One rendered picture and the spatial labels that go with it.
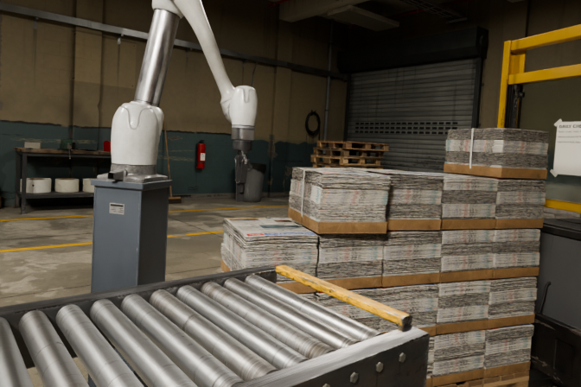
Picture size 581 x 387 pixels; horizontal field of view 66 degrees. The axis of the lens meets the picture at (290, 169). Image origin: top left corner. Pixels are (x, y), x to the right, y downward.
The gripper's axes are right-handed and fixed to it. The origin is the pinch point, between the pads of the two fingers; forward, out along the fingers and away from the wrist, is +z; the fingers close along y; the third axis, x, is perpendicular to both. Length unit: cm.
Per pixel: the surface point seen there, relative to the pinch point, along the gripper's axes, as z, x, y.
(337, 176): -9.0, -30.8, -22.3
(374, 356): 16, 3, -104
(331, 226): 9.8, -29.6, -22.2
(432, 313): 48, -82, -19
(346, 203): 1.1, -35.5, -21.7
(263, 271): 16, 7, -53
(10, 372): 16, 59, -95
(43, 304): 16, 59, -67
